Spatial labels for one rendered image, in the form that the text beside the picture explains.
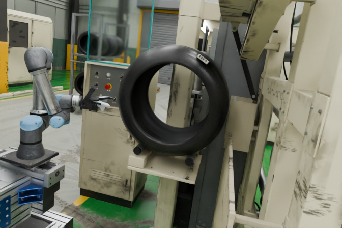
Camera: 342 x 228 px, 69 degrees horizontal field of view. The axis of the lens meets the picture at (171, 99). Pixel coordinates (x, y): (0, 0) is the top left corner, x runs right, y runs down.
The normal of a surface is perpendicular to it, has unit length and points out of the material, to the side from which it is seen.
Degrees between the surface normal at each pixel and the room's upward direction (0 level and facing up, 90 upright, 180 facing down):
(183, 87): 90
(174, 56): 80
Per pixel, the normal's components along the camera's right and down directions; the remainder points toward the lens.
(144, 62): -0.31, 0.00
